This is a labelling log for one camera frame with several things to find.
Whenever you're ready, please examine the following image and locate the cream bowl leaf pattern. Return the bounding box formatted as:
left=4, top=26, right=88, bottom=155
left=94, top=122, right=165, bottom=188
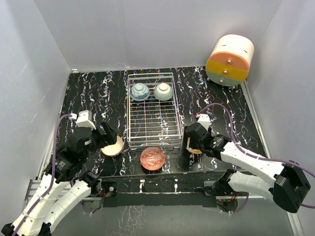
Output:
left=186, top=138, right=202, bottom=154

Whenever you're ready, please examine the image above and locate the white bowl brown rim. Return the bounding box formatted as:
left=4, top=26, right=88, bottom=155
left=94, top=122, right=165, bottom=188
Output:
left=100, top=136, right=124, bottom=157

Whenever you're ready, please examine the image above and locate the pale green bowl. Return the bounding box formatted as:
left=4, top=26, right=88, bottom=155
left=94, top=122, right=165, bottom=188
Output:
left=154, top=83, right=173, bottom=101

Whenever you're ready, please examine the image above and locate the blue white patterned bowl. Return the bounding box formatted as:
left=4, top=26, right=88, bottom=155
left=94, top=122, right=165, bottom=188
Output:
left=130, top=83, right=150, bottom=101

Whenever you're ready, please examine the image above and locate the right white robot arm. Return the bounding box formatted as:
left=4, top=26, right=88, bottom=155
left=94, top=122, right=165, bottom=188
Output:
left=184, top=122, right=311, bottom=213

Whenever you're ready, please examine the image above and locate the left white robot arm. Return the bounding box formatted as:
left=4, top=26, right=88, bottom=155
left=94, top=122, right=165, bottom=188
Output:
left=1, top=122, right=117, bottom=236

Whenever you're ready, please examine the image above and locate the red patterned bowl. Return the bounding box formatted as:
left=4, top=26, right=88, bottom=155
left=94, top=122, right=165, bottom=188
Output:
left=140, top=147, right=165, bottom=171

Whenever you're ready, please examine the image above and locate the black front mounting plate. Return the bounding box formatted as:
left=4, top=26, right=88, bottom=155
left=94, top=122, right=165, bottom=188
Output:
left=73, top=172, right=249, bottom=208

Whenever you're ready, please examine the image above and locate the pastel round drawer cabinet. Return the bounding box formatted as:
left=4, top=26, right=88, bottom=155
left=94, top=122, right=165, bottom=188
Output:
left=205, top=34, right=254, bottom=87

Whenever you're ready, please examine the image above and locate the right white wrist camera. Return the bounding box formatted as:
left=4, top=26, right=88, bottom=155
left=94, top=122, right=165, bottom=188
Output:
left=196, top=114, right=211, bottom=130

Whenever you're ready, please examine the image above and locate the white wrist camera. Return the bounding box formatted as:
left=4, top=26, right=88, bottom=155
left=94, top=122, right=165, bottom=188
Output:
left=196, top=114, right=211, bottom=130
left=76, top=110, right=96, bottom=130

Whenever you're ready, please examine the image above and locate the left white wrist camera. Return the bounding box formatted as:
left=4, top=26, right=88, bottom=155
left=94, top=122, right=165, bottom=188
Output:
left=76, top=110, right=96, bottom=130

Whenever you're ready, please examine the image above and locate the silver wire dish rack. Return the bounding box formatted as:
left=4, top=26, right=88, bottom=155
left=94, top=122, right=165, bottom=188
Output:
left=126, top=73, right=183, bottom=150

